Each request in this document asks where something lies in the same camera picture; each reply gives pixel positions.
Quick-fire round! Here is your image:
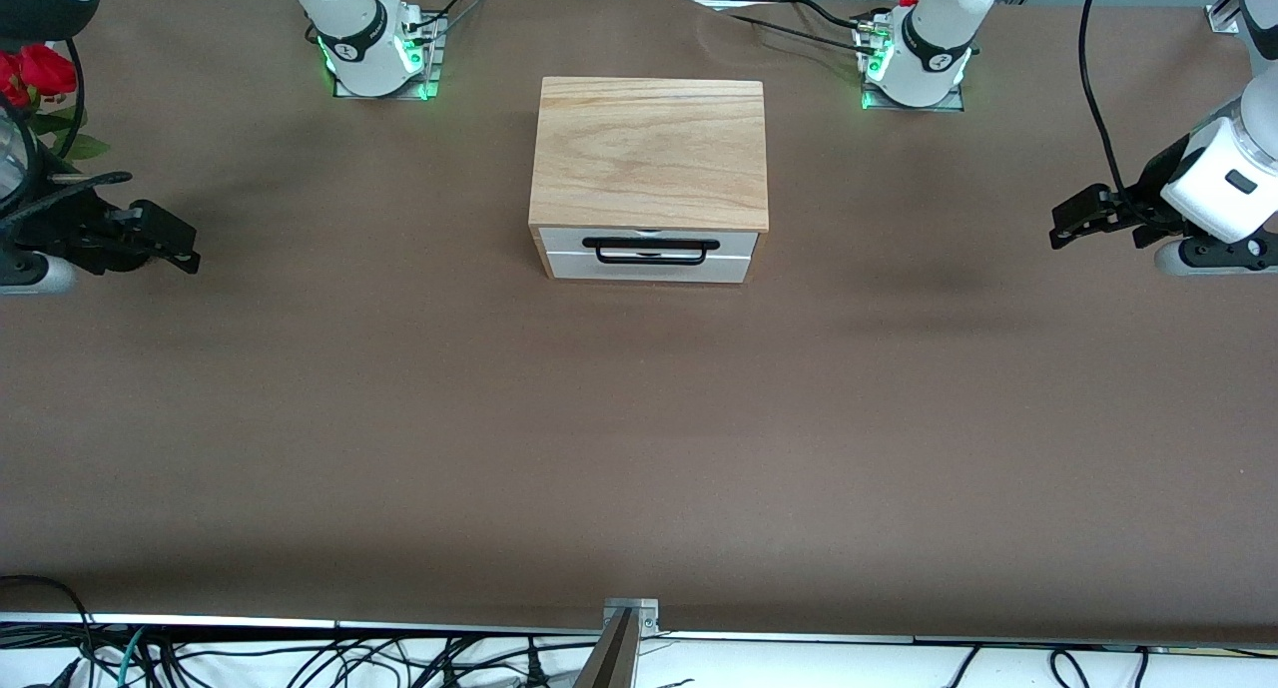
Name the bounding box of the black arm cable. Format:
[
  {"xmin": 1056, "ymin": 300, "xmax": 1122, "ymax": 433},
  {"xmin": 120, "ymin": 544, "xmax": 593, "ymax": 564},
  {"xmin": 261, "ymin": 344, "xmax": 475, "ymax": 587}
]
[
  {"xmin": 1080, "ymin": 0, "xmax": 1129, "ymax": 205},
  {"xmin": 50, "ymin": 37, "xmax": 87, "ymax": 160}
]

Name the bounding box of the black perforated camera mount plate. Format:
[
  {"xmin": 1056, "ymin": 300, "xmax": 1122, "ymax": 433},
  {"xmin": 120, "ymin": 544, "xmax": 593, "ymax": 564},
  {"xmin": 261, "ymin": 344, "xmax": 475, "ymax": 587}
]
[{"xmin": 1183, "ymin": 227, "xmax": 1278, "ymax": 270}]

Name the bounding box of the silver table edge rail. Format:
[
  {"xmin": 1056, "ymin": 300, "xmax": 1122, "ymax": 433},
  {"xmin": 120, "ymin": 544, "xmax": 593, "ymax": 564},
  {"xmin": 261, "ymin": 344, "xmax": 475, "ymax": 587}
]
[{"xmin": 0, "ymin": 611, "xmax": 1278, "ymax": 651}]

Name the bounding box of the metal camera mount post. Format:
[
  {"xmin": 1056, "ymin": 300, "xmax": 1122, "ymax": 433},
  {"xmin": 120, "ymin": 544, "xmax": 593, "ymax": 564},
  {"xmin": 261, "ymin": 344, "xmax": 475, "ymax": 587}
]
[{"xmin": 571, "ymin": 598, "xmax": 662, "ymax": 688}]

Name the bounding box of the aluminium frame extrusion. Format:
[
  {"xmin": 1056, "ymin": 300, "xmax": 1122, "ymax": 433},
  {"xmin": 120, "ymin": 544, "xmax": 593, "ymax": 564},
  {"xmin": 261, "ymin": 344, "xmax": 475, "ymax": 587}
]
[{"xmin": 1205, "ymin": 0, "xmax": 1261, "ymax": 33}]

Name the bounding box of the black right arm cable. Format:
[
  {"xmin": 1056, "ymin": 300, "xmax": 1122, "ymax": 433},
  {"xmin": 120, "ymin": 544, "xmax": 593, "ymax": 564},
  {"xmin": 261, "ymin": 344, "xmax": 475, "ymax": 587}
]
[{"xmin": 50, "ymin": 37, "xmax": 87, "ymax": 160}]

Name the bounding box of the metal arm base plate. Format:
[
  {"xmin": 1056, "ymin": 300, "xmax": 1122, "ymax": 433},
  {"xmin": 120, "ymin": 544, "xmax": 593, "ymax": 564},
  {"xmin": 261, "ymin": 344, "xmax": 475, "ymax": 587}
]
[
  {"xmin": 332, "ymin": 14, "xmax": 443, "ymax": 100},
  {"xmin": 861, "ymin": 29, "xmax": 965, "ymax": 113}
]

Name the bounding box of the light wooden cabinet box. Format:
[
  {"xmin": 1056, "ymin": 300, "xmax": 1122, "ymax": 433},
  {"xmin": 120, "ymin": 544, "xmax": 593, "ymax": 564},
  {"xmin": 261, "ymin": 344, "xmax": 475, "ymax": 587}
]
[{"xmin": 528, "ymin": 77, "xmax": 771, "ymax": 286}]

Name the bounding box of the black metal drawer handle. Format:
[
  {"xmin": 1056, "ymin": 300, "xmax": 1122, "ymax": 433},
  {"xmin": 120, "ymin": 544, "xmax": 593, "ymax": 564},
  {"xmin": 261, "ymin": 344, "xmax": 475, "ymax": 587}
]
[{"xmin": 582, "ymin": 237, "xmax": 721, "ymax": 268}]

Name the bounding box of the plain white drawer front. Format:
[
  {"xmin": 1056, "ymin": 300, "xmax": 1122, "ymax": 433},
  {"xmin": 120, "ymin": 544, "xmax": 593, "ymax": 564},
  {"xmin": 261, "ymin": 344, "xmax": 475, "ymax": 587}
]
[{"xmin": 545, "ymin": 255, "xmax": 752, "ymax": 285}]

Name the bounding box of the wooden drawer with white front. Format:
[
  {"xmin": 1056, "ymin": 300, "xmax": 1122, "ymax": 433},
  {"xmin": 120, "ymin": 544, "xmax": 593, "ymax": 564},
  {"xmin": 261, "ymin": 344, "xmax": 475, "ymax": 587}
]
[{"xmin": 538, "ymin": 227, "xmax": 760, "ymax": 260}]

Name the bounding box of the brown table cover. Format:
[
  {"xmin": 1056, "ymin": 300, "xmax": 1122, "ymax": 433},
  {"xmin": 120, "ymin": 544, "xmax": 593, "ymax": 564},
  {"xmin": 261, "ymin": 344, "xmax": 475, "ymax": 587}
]
[{"xmin": 0, "ymin": 0, "xmax": 1278, "ymax": 644}]

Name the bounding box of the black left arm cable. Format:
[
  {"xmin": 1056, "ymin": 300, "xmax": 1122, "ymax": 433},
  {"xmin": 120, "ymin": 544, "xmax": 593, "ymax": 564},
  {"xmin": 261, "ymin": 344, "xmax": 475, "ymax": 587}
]
[{"xmin": 1080, "ymin": 0, "xmax": 1129, "ymax": 205}]

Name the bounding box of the teal cable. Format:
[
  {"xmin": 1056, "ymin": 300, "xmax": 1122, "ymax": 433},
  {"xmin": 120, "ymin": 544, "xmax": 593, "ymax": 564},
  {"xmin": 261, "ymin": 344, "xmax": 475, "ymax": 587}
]
[{"xmin": 112, "ymin": 626, "xmax": 151, "ymax": 688}]

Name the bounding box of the red artificial rose bouquet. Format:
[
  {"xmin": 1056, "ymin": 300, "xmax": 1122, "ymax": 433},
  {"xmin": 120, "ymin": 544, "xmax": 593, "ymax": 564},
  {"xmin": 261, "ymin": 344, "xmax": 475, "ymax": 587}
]
[{"xmin": 0, "ymin": 44, "xmax": 113, "ymax": 165}]

